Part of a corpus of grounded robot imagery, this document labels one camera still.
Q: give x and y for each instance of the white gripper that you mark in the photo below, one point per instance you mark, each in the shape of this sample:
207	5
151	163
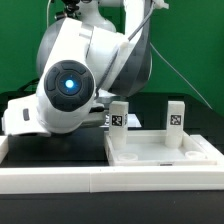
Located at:
20	117

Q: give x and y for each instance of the white U-shaped obstacle fence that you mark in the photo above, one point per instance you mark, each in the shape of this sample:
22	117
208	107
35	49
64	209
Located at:
75	179

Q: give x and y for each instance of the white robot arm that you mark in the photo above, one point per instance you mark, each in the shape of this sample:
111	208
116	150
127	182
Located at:
94	45

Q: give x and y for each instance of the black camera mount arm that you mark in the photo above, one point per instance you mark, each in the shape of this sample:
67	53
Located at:
70	7

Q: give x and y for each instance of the sheet with fiducial markers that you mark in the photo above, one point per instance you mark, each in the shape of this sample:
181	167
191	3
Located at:
133	121

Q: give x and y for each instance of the white square table top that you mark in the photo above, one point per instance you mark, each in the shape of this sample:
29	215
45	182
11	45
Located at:
147	148

